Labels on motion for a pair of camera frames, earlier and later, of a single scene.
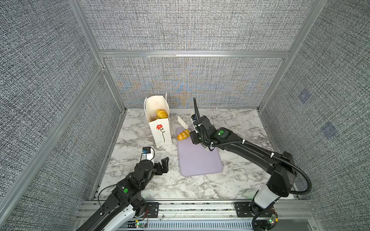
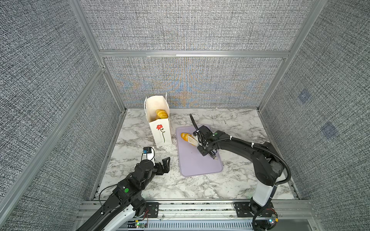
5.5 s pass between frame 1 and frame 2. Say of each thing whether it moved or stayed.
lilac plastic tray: stayed
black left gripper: stayed
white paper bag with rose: stayed
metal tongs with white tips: moved
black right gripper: moved
